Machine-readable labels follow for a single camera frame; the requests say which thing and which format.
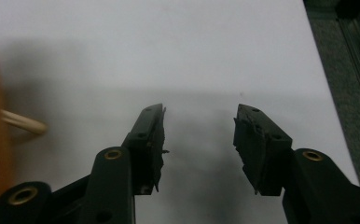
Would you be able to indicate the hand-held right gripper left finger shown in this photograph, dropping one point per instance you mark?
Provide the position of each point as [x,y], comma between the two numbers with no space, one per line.
[145,146]

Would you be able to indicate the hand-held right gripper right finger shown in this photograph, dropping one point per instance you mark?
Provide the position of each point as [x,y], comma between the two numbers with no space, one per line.
[262,149]

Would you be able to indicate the white table mat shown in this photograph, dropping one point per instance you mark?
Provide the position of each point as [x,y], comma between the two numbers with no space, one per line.
[168,56]

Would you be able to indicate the cream round rod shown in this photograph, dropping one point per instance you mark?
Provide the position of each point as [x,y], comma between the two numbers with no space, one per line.
[25,123]

